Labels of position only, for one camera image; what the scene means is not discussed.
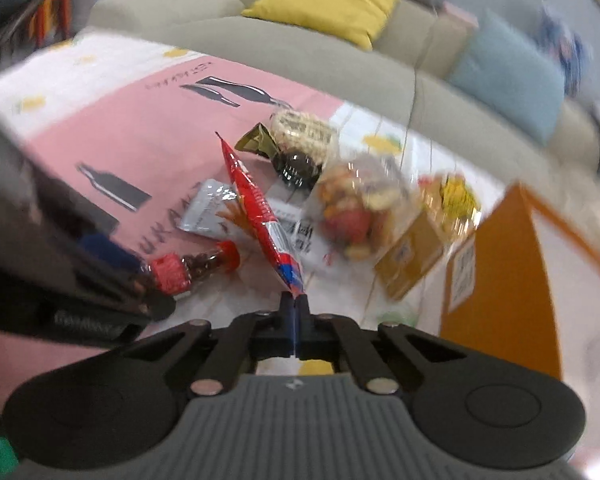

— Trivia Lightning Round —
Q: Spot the brown cardboard snack box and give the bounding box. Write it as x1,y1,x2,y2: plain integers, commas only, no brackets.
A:
374,207,455,301

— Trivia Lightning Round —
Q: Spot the orange storage box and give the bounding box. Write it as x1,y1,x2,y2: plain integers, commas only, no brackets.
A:
440,184,600,382

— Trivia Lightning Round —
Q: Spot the silver snack packet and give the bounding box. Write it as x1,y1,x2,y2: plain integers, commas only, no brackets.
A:
176,179,247,239

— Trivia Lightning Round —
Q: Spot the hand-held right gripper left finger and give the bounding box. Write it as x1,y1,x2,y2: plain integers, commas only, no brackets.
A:
122,292,297,396

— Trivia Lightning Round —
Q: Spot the clear mixed dried fruit bag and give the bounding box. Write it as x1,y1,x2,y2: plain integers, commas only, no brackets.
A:
312,155,417,261

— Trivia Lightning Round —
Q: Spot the red-capped candy bottle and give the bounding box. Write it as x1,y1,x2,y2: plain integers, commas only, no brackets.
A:
147,240,241,297

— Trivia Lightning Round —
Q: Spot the red stool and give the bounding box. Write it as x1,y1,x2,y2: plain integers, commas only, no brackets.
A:
27,0,74,49

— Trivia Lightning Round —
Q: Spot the yellow label snack bag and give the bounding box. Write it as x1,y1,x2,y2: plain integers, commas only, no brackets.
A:
417,172,482,247

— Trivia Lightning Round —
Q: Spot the clear puffed snack packet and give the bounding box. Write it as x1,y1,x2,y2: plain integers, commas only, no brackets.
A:
270,109,339,161

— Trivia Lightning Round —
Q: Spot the dark round chocolate pack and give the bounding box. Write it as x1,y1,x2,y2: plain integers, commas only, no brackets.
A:
272,149,324,192

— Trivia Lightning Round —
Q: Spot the white printed snack packet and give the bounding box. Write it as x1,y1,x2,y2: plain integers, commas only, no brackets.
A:
267,197,332,269

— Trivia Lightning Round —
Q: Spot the long red snack packet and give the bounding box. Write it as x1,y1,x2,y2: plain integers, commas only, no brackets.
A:
215,131,307,297

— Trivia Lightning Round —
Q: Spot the olive gold snack packet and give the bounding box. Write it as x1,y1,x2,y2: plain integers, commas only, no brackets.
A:
234,124,281,159

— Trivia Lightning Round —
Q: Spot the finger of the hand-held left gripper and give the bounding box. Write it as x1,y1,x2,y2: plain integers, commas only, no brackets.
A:
76,232,155,295
80,279,177,323

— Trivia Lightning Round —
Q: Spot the light blue cushion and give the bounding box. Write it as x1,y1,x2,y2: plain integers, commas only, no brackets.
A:
447,7,569,147

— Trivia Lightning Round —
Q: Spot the blue wall poster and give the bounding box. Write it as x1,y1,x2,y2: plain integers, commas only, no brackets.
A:
537,2,597,97

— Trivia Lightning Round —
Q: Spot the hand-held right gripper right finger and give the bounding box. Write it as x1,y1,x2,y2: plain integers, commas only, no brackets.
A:
296,294,468,394

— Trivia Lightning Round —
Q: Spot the beige sofa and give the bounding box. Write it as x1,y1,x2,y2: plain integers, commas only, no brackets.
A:
87,0,600,175

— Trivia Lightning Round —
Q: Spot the pink printed tablecloth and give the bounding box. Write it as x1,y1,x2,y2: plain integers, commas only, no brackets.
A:
0,30,512,411

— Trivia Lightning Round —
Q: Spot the pink roll cushion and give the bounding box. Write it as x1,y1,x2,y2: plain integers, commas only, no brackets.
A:
442,2,481,27

